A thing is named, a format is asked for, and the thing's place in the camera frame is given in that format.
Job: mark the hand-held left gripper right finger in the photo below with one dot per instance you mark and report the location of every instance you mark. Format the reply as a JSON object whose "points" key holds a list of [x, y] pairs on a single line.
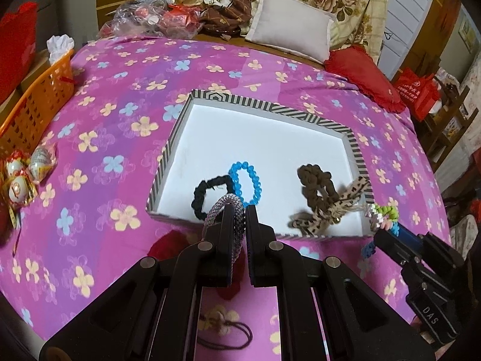
{"points": [[255, 240]]}

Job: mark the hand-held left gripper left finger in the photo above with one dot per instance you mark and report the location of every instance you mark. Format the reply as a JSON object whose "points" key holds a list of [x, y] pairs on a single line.
{"points": [[225, 233]]}

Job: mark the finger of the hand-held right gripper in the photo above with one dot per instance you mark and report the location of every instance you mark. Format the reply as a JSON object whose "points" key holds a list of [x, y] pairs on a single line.
{"points": [[436, 252], [394, 250]]}

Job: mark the black scrunchie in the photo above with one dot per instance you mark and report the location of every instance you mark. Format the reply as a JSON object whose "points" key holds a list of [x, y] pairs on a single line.
{"points": [[199, 195]]}

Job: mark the brown scrunchie with leopard bow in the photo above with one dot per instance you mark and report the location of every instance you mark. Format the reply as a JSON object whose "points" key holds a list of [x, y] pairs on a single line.
{"points": [[312, 176]]}

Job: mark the striped cardboard box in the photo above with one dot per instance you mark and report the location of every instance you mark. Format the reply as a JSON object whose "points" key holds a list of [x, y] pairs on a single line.
{"points": [[282, 139]]}

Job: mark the shiny red bow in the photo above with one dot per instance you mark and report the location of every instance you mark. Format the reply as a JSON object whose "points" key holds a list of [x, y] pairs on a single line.
{"points": [[165, 248]]}

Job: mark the wooden chair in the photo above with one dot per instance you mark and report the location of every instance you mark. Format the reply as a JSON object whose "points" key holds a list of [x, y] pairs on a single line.
{"points": [[451, 120]]}

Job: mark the red shopping bag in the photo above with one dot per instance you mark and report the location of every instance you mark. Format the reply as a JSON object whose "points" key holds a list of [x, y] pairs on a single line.
{"points": [[415, 94]]}

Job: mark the red cushion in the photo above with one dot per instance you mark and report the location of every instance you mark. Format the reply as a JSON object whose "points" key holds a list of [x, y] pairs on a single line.
{"points": [[360, 75]]}

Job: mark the white pillow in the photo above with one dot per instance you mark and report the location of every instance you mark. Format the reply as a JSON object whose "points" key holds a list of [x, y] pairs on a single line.
{"points": [[289, 26]]}

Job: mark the brown patterned cloth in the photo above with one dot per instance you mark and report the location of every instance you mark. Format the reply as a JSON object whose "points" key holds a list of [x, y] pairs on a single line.
{"points": [[229, 11]]}

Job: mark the orange plastic basket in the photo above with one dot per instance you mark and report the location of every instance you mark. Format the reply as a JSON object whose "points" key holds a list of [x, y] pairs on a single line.
{"points": [[37, 101]]}

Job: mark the clear plastic bag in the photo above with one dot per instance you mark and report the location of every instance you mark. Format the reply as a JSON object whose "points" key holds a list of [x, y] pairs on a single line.
{"points": [[139, 15]]}

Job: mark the white tissue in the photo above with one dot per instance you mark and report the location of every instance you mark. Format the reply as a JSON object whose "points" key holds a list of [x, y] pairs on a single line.
{"points": [[60, 47]]}

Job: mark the brown cardboard box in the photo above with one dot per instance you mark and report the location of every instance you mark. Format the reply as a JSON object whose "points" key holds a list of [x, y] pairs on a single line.
{"points": [[34, 67], [9, 101]]}

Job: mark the red gift bag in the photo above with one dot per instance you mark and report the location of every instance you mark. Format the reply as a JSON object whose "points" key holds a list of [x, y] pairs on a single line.
{"points": [[17, 34]]}

